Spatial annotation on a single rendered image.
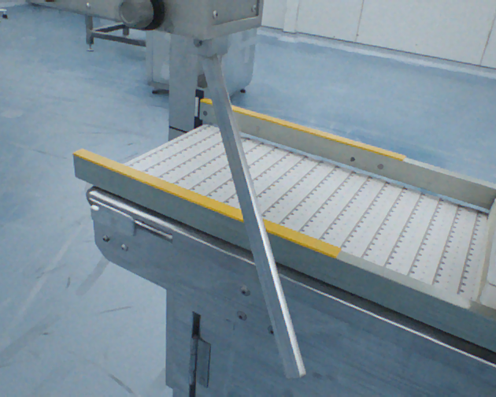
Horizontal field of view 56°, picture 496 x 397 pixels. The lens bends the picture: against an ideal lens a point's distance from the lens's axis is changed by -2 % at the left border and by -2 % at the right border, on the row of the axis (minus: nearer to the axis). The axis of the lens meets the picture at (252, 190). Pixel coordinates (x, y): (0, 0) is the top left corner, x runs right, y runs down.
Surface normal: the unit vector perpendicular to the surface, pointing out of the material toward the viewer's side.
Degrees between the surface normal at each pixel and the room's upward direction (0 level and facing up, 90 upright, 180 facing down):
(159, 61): 90
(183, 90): 90
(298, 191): 0
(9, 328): 0
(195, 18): 90
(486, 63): 90
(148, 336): 0
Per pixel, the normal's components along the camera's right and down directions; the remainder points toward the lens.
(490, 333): -0.48, 0.38
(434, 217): 0.10, -0.87
